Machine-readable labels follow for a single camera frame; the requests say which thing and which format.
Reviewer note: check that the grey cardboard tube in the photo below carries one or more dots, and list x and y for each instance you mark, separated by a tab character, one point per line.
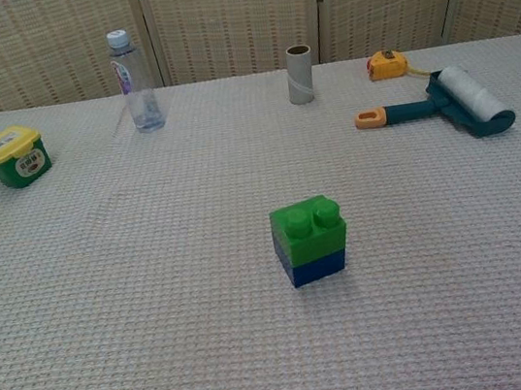
301	81

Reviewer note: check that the blue toy brick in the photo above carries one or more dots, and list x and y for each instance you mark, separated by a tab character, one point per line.
321	272

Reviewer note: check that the clear plastic water bottle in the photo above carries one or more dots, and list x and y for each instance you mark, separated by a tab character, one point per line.
141	105

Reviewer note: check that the white woven tablecloth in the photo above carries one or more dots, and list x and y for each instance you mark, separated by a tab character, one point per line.
154	270

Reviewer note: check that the green tub yellow lid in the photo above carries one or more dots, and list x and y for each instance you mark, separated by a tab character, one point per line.
16	168

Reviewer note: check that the green toy brick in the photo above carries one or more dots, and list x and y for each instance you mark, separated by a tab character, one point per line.
312	246

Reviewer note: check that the teal lint roller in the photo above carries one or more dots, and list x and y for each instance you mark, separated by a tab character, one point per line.
412	111

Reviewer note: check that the yellow tape measure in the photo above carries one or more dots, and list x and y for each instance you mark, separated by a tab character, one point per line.
386	67

